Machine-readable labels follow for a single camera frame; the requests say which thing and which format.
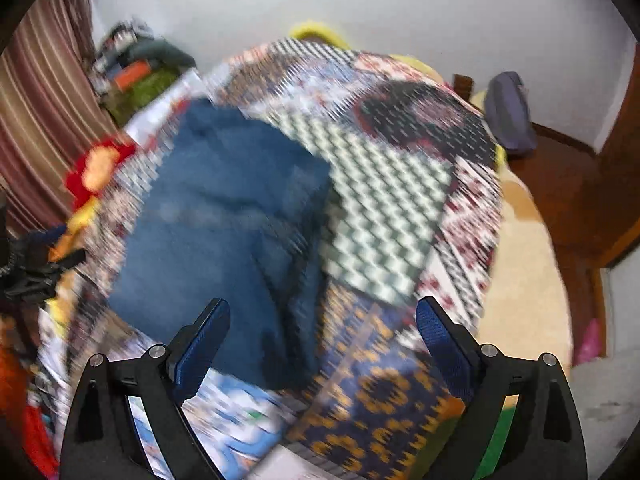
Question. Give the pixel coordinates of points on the red yellow printed cloth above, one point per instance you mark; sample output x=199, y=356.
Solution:
x=100, y=170

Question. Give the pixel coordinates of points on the orange box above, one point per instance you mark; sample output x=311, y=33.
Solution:
x=132, y=75

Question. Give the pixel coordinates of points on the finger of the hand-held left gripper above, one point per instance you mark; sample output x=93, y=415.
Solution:
x=65, y=262

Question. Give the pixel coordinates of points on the small wooden furniture piece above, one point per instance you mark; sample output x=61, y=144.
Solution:
x=464, y=90

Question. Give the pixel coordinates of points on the patchwork printed blanket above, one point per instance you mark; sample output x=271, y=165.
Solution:
x=395, y=200

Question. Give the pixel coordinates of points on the orange red cloth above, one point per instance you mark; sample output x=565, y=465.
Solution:
x=22, y=410

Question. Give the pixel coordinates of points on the striped brown curtain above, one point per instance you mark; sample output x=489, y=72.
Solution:
x=45, y=110

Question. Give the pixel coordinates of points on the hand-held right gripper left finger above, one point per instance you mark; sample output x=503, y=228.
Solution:
x=200, y=350

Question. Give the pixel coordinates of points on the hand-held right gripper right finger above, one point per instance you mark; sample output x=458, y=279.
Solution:
x=445, y=350

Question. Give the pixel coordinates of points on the blue denim jacket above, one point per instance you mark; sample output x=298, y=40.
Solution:
x=225, y=240

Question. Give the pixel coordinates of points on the yellow pillow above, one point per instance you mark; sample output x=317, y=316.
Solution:
x=320, y=32

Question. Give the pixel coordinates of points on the pink plastic bag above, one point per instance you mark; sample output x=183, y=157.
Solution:
x=590, y=342

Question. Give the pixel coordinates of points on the dark blue bag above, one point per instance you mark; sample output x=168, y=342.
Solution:
x=510, y=112

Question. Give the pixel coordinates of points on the green plastic item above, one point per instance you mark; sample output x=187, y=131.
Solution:
x=492, y=435

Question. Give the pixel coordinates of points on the green cloth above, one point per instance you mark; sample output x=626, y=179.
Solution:
x=145, y=91

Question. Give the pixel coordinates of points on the brown wooden door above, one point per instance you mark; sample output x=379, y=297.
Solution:
x=622, y=170

